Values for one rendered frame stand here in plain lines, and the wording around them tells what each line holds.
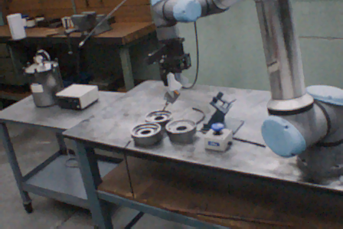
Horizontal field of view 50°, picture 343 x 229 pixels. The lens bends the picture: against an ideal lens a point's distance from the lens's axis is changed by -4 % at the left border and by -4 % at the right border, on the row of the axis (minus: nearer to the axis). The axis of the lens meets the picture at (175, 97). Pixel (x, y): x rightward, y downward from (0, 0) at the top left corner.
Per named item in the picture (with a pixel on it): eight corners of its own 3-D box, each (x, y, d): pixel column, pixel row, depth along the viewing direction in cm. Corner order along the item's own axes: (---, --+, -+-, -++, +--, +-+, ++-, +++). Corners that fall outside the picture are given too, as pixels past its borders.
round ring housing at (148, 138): (153, 129, 142) (151, 119, 140) (167, 140, 133) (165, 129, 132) (127, 139, 137) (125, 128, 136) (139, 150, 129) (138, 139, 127)
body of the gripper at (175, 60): (181, 75, 129) (175, 40, 125) (160, 75, 134) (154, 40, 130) (192, 68, 135) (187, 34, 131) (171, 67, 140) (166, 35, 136)
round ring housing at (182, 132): (164, 143, 131) (163, 132, 129) (169, 129, 141) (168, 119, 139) (196, 142, 129) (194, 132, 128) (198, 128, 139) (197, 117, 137)
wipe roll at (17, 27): (9, 39, 317) (3, 16, 309) (20, 35, 326) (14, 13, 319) (17, 39, 311) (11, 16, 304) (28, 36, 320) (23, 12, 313)
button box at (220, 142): (204, 148, 125) (203, 135, 123) (213, 139, 130) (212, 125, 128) (227, 152, 120) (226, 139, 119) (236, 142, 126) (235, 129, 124)
